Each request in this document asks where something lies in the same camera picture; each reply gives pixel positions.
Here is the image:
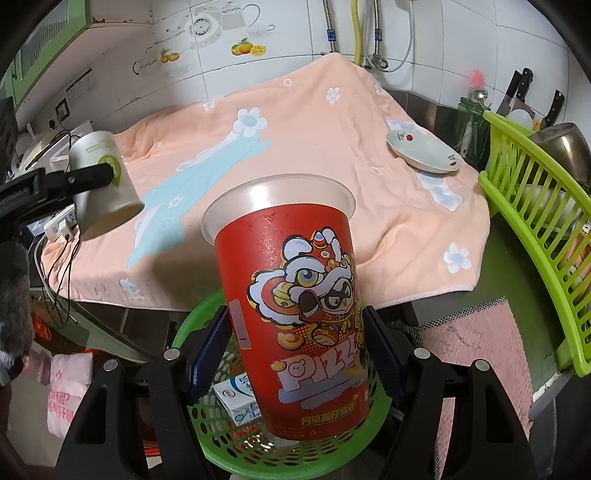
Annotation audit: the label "red printed cup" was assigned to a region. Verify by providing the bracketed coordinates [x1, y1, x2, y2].
[201, 174, 374, 438]

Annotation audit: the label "braided metal hose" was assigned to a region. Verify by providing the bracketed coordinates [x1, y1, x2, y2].
[372, 0, 384, 61]
[322, 0, 339, 54]

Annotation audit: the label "clear hose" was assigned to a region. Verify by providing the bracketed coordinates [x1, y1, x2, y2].
[383, 0, 414, 72]

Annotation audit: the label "pink plastic bag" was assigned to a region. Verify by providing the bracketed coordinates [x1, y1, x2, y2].
[46, 353, 95, 437]

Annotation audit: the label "green plastic dish rack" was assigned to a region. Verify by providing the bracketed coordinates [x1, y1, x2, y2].
[478, 110, 591, 371]

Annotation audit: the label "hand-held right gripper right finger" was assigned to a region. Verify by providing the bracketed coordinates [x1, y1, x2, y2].
[362, 305, 539, 480]

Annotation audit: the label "metal pot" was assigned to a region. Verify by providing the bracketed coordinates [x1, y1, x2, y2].
[529, 122, 591, 185]

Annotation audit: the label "white wall label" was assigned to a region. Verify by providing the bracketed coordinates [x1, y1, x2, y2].
[66, 68, 98, 102]

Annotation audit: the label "pink brush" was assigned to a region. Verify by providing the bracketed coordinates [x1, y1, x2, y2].
[467, 69, 488, 100]

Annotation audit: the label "black charger cables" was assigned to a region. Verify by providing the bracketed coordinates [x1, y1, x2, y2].
[46, 237, 79, 324]

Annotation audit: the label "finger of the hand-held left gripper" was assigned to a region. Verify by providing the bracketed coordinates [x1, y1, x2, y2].
[44, 164, 116, 197]

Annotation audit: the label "blue and white milk carton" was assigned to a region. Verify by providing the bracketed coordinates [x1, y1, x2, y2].
[212, 373, 262, 428]

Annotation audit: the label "pink towel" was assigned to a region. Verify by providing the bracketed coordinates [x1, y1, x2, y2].
[418, 298, 555, 462]

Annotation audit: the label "white microwave oven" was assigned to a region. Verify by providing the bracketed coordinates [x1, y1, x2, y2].
[14, 120, 93, 171]

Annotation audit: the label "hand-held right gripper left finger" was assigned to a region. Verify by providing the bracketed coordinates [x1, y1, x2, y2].
[54, 307, 232, 480]

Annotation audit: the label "white plate with cherry print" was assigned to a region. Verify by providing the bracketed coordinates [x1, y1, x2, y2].
[385, 129, 461, 175]

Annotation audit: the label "dark green utensil holder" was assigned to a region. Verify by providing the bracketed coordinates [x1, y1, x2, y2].
[457, 97, 491, 169]

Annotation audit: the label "green plastic basket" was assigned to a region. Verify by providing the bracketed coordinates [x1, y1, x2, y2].
[172, 290, 393, 472]

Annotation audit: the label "peach flower print blanket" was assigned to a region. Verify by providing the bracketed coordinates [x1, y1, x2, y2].
[39, 52, 491, 310]

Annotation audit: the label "person's left hand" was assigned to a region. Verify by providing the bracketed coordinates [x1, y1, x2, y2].
[0, 240, 35, 386]

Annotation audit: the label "yellow hose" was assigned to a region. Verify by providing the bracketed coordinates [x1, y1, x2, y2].
[351, 0, 363, 63]

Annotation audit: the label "white power strip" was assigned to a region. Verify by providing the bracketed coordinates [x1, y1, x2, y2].
[44, 205, 79, 241]

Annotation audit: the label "green wall cabinet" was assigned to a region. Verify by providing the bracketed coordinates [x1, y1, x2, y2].
[0, 0, 93, 109]

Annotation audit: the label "black handled knife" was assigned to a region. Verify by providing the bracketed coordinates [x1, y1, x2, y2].
[496, 68, 534, 116]
[540, 90, 566, 130]

